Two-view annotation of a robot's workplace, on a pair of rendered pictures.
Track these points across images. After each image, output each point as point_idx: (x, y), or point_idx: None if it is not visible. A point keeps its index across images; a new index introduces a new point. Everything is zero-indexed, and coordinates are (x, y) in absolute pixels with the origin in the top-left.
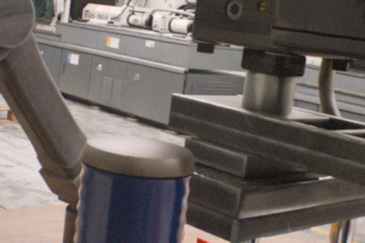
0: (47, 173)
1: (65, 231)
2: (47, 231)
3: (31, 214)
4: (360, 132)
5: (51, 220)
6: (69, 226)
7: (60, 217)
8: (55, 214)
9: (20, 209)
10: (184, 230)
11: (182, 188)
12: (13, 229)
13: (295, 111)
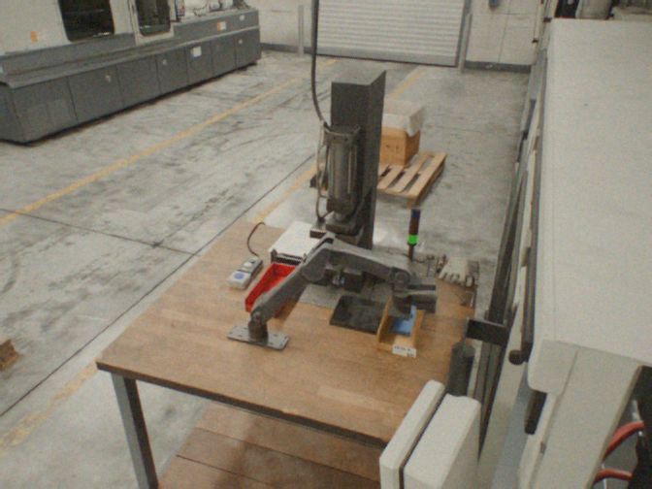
0: (275, 312)
1: (265, 330)
2: (232, 363)
3: (212, 379)
4: None
5: (215, 370)
6: (266, 326)
7: (207, 370)
8: (204, 374)
9: (208, 387)
10: (184, 333)
11: None
12: (241, 372)
13: (335, 215)
